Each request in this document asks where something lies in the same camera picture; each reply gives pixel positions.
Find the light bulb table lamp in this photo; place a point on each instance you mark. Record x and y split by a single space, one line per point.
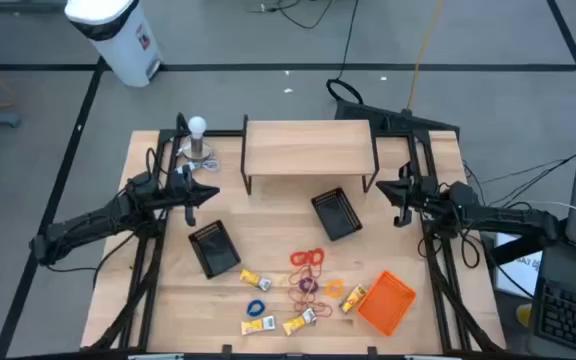
197 127

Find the small yellow object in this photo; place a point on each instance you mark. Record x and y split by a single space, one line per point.
523 315

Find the white trash bin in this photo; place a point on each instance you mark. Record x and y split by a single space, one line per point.
123 45

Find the orange mesh tray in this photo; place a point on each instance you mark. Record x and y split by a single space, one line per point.
385 302

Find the white printed paper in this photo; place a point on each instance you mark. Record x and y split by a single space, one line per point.
520 275

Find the black mesh tray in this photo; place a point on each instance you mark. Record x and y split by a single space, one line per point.
338 215
215 250

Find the black perforated panel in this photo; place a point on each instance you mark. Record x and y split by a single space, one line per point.
393 120

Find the wooden desk shelf riser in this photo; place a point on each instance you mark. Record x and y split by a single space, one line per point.
308 147

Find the grey laptop black keyboard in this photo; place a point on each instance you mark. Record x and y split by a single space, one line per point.
568 315

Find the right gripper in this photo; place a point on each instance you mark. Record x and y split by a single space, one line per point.
414 192

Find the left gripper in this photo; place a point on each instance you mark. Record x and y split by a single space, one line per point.
180 192

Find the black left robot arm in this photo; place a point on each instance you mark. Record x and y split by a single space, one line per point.
93 220

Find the yellow crayon pack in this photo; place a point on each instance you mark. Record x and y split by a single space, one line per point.
295 325
253 278
255 326
353 299

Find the black desk bar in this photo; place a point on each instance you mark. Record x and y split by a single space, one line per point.
518 250

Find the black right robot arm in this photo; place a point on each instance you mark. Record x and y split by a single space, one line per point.
508 217

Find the black aluminium table frame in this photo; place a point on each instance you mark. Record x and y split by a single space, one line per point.
228 133

